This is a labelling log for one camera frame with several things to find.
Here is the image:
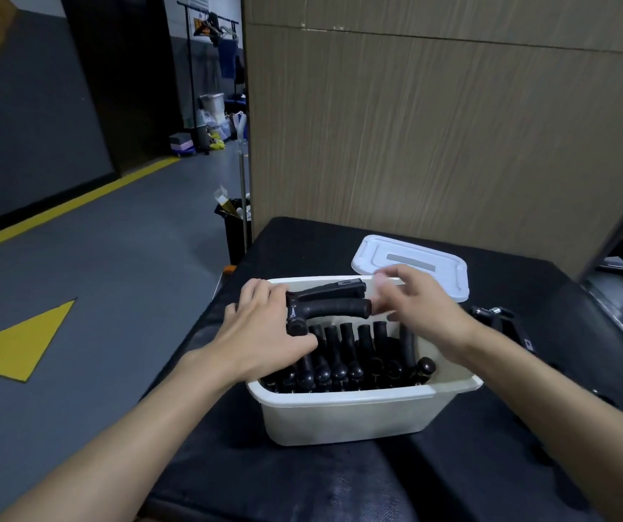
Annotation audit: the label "person's right hand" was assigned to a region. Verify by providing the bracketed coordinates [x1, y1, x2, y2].
[371, 264, 482, 366]

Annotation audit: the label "person's left hand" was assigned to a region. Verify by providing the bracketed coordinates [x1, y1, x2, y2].
[197, 278, 319, 384]

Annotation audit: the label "black hand grip strengthener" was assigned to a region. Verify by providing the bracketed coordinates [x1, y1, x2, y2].
[285, 278, 372, 337]
[469, 306, 536, 355]

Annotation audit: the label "person's left forearm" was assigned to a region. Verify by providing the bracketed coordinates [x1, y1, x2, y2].
[0, 350, 242, 522]

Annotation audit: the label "person's right forearm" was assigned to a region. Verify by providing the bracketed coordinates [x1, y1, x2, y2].
[453, 323, 623, 522]

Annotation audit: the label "row of black grip trainers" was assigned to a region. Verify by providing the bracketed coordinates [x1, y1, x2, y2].
[259, 320, 437, 394]

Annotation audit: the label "white plastic box lid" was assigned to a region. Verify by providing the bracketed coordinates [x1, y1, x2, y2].
[351, 235, 470, 304]

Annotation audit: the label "black trash bin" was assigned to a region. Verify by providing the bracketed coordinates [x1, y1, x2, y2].
[214, 199, 252, 266]

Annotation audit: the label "white plastic storage box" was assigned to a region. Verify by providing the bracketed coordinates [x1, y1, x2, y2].
[245, 275, 484, 448]

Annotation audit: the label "cardboard scraps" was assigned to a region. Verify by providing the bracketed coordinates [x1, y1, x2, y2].
[214, 186, 246, 219]

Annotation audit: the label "grey metal pole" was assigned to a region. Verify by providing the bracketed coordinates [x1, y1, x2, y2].
[238, 140, 250, 256]

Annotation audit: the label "grey and purple box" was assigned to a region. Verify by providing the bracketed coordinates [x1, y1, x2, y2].
[169, 132, 197, 157]

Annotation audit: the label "white plastic bin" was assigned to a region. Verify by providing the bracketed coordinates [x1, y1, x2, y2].
[200, 92, 227, 125]

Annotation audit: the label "black clothes rack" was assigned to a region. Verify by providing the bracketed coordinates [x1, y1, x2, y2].
[176, 1, 247, 154]

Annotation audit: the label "blue hanging garment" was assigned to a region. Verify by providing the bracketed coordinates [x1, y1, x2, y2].
[217, 39, 239, 80]

